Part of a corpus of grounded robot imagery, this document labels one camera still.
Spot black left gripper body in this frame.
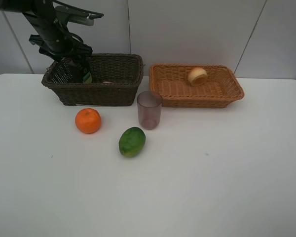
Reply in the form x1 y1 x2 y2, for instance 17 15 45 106
29 35 92 61

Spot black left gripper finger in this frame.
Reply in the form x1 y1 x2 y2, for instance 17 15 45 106
49 61 73 83

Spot dark green pump bottle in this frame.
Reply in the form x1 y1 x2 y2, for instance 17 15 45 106
64 57 93 84

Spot translucent purple plastic cup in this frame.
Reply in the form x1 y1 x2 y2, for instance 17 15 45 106
137 91 162 130

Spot brown bread bun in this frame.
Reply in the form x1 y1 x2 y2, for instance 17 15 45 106
187 67 208 86

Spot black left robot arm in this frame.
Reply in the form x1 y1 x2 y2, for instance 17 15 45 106
0 0 104 83

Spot dark brown wicker basket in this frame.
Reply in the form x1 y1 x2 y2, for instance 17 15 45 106
41 53 144 106

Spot orange mandarin fruit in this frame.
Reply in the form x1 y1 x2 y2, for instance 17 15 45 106
75 108 102 134

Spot green mango fruit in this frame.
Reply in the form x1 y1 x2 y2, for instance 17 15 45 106
118 127 146 158

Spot tan wicker basket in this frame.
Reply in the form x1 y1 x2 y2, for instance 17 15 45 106
149 64 245 108

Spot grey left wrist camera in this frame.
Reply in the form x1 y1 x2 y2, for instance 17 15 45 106
55 5 94 26

